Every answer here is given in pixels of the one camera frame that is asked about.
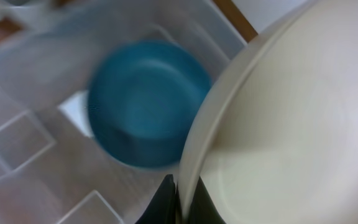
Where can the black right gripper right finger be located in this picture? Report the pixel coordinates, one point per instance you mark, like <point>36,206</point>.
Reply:
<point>202,210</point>

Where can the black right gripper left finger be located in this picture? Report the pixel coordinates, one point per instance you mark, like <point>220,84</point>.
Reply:
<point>162,207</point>

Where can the cream plate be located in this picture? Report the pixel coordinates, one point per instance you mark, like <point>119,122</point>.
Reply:
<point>276,138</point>

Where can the blue bowl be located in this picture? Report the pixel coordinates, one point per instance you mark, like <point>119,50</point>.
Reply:
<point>142,101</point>

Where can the clear plastic storage bin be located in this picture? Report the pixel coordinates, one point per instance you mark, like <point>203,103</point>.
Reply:
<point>49,171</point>

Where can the white paper in bin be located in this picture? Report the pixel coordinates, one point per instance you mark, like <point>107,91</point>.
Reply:
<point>75,109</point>

